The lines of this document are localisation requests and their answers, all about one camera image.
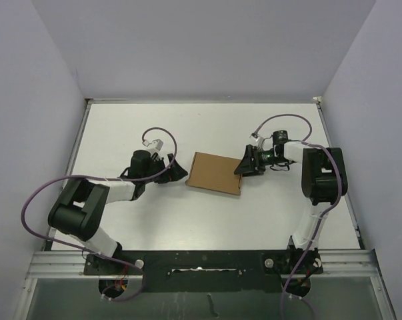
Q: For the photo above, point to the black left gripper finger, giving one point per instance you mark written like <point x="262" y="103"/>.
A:
<point x="176" y="172"/>
<point x="163" y="179"/>

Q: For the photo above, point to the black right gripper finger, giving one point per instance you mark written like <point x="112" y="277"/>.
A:
<point x="247" y="167"/>
<point x="250" y="153"/>

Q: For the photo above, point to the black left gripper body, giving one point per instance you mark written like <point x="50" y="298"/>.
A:
<point x="154" y="167"/>

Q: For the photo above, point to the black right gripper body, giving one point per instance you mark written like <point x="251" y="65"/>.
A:
<point x="268" y="158"/>

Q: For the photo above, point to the brown cardboard box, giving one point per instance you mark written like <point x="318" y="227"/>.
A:
<point x="214" y="173"/>

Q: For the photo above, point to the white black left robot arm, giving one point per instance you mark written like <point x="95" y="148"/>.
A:
<point x="79" y="209"/>

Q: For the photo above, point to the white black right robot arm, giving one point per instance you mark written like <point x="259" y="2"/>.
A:
<point x="323" y="182"/>

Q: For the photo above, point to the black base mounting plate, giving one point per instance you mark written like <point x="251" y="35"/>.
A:
<point x="226" y="282"/>

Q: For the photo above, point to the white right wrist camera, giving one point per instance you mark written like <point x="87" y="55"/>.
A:
<point x="257" y="140"/>

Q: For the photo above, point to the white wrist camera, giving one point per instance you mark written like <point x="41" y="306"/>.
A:
<point x="153" y="146"/>
<point x="257" y="140"/>

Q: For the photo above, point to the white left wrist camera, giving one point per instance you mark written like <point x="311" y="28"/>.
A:
<point x="153" y="146"/>

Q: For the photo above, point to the aluminium frame rail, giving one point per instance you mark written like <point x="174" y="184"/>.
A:
<point x="75" y="264"/>

